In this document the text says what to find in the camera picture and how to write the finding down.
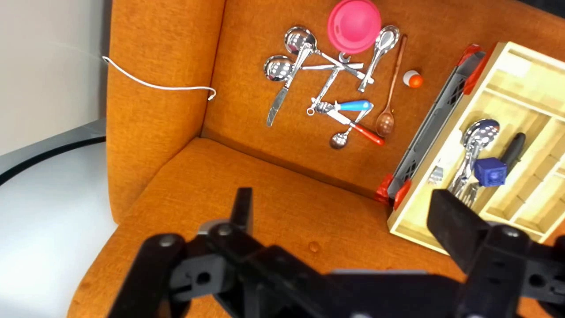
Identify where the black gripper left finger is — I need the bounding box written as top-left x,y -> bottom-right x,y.
108,185 -> 332,318

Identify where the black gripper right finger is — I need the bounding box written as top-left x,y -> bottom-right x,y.
426,187 -> 565,318

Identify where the wooden cutlery tray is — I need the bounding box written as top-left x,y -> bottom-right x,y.
387,40 -> 565,258

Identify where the orange fabric sofa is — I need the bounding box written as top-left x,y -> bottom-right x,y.
67,0 -> 565,318

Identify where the large silver spoon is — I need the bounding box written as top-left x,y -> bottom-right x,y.
452,118 -> 502,196

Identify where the black case with red corners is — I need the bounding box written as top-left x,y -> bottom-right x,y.
375,42 -> 488,208

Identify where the brown wooden spoon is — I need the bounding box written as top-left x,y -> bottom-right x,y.
376,33 -> 410,138

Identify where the small silver spoon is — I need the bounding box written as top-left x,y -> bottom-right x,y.
329,111 -> 369,150

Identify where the small orange white cap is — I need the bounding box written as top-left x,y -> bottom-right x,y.
403,69 -> 426,92

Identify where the thin silver utensil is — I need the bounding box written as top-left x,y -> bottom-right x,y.
316,49 -> 367,83

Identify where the white cup with pink lid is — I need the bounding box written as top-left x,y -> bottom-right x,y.
327,0 -> 383,56

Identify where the red handled utensil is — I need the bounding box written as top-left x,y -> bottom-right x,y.
320,104 -> 387,146

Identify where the white cable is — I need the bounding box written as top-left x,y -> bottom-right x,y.
101,55 -> 219,102

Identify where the silver utensil with ring end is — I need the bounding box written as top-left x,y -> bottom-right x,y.
306,51 -> 355,118

